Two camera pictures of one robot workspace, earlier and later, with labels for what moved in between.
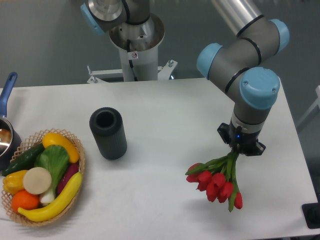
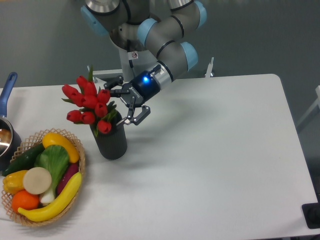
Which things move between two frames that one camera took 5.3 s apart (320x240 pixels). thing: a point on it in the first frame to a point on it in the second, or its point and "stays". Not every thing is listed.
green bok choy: [55, 159] stays
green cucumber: [26, 161] stays
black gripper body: [246, 143] to [143, 88]
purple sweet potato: [71, 169] stays
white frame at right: [317, 103] stays
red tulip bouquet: [217, 177] to [95, 110]
